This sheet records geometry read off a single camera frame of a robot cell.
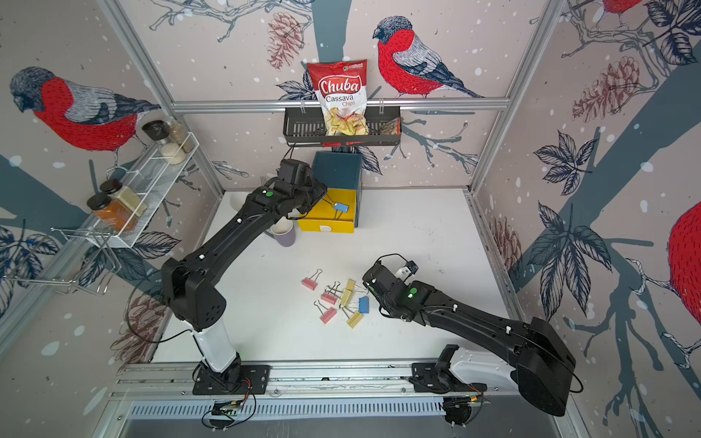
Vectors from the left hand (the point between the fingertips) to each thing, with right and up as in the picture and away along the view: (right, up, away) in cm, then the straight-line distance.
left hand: (331, 183), depth 83 cm
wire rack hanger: (-60, -26, -13) cm, 67 cm away
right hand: (+12, -31, -1) cm, 33 cm away
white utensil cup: (-36, -4, +15) cm, 39 cm away
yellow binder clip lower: (+7, -42, +1) cm, 43 cm away
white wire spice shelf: (-55, +1, -1) cm, 55 cm away
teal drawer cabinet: (+2, +6, +14) cm, 16 cm away
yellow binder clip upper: (+5, -36, +5) cm, 36 cm away
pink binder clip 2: (-1, -37, +7) cm, 37 cm away
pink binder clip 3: (-2, -42, +3) cm, 42 cm away
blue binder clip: (+10, -40, +5) cm, 41 cm away
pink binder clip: (-8, -34, +10) cm, 36 cm away
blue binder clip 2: (+3, -8, +11) cm, 13 cm away
